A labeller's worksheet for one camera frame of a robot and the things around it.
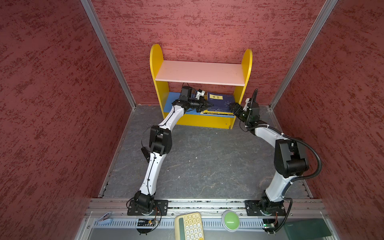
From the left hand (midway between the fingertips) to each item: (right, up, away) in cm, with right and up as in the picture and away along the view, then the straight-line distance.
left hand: (213, 107), depth 91 cm
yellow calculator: (-14, -57, -24) cm, 64 cm away
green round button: (+6, -56, -21) cm, 60 cm away
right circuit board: (+24, -58, -21) cm, 66 cm away
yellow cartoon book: (+2, -4, +4) cm, 6 cm away
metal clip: (-54, -54, -21) cm, 80 cm away
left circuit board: (-36, -58, -20) cm, 71 cm away
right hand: (+12, -1, +4) cm, 13 cm away
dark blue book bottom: (+6, +4, +4) cm, 7 cm away
